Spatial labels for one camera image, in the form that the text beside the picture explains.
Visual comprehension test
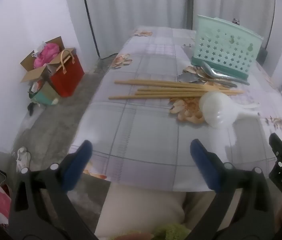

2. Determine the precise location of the mint green utensil basket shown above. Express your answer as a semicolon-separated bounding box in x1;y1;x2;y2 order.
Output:
191;14;264;80

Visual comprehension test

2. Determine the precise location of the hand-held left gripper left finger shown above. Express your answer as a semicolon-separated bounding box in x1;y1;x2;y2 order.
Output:
7;140;100;240

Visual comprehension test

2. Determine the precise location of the white plastic ladle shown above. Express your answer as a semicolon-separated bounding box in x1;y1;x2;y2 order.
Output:
199;91;260;128

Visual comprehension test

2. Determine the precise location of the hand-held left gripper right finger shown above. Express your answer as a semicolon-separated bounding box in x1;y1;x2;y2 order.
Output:
184;139;275;240

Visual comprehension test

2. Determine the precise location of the wooden chopstick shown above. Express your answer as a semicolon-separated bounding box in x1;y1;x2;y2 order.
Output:
128;79;232;90

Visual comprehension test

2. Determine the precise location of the floral checked tablecloth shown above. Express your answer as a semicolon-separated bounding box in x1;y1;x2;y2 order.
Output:
68;26;282;193

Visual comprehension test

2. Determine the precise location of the cardboard box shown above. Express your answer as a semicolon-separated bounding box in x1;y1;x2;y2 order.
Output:
20;36;65;83

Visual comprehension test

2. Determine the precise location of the white shoe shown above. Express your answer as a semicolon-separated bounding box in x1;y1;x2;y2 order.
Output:
16;147;31;173

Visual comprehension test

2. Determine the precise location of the red gift bag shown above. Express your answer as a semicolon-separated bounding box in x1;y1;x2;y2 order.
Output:
49;47;85;98

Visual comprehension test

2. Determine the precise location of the grey cabinet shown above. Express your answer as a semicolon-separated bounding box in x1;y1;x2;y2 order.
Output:
256;47;268;63

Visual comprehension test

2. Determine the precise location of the metal spoon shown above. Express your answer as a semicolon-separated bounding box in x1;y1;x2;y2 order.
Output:
202;61;251;85
178;73;238;87

